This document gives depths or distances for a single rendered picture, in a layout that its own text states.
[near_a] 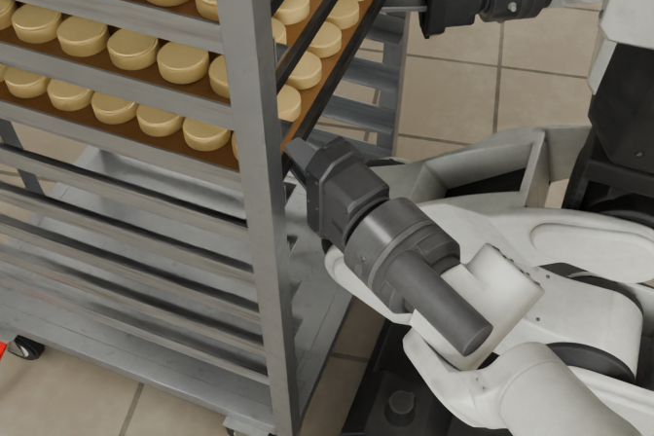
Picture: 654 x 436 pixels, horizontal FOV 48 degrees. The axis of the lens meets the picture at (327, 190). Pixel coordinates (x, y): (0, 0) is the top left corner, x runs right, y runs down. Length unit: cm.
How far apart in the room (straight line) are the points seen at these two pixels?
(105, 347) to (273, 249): 60
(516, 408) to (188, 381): 76
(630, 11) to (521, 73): 137
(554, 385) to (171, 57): 45
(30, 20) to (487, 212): 54
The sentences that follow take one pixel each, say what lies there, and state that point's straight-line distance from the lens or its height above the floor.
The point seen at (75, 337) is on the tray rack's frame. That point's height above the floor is 15.
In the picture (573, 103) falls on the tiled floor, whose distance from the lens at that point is 193.
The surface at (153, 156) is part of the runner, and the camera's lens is 78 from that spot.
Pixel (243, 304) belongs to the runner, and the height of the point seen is 41.
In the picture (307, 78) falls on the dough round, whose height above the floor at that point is 70.
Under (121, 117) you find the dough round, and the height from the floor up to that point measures 69.
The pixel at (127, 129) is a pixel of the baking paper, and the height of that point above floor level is 68.
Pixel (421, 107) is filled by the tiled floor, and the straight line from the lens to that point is 183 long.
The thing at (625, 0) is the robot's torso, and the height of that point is 92.
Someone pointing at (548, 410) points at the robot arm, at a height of 77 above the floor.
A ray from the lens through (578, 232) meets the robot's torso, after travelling 84.
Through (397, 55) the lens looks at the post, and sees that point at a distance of 111.
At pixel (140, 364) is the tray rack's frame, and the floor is 15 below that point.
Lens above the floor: 125
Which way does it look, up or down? 50 degrees down
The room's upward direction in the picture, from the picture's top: straight up
